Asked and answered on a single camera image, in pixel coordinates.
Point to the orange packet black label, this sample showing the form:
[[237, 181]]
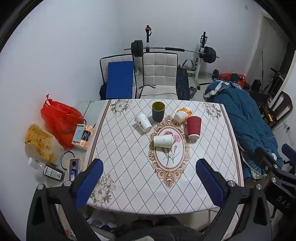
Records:
[[87, 136]]

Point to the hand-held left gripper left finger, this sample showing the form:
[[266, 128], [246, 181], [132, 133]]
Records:
[[89, 183]]

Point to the orange and white paper cup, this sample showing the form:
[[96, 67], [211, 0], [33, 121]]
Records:
[[183, 115]]

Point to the white barbell rack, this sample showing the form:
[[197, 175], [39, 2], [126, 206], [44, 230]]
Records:
[[202, 49]]

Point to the brown wooden chair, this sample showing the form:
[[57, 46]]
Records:
[[282, 109]]

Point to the blue blanket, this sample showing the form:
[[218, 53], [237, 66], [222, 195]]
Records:
[[245, 115]]

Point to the light blue small box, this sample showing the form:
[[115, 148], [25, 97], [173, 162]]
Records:
[[78, 133]]

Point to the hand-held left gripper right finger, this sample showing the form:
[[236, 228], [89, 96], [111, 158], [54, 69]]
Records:
[[210, 185]]

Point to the dark grey cup yellow inside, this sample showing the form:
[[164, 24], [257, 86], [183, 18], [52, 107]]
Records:
[[158, 111]]

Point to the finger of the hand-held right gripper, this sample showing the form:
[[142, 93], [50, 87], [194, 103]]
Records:
[[266, 157], [289, 149]]

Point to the black barbell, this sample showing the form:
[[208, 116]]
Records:
[[138, 48]]

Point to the floral diamond pattern tablecloth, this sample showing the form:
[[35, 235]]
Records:
[[129, 162]]

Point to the red paper cup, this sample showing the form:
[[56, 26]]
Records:
[[193, 127]]

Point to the blue cushion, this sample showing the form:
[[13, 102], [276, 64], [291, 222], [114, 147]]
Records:
[[119, 80]]

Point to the plain white paper cup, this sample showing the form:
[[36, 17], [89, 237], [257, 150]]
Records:
[[163, 141]]

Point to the red plastic bag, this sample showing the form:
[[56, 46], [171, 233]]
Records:
[[60, 120]]

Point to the small clear bottle white cap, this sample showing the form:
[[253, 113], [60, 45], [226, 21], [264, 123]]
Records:
[[34, 163]]

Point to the small dumbbell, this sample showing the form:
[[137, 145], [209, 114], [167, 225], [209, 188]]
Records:
[[193, 90]]

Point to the white padded chair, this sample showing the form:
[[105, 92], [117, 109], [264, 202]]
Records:
[[115, 59], [159, 74]]

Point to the white paper cup black print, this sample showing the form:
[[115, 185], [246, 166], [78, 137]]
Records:
[[143, 122]]

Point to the clear bag of chips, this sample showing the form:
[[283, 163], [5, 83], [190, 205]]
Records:
[[39, 139]]

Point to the black electronic device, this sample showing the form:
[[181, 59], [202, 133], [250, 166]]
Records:
[[74, 169]]

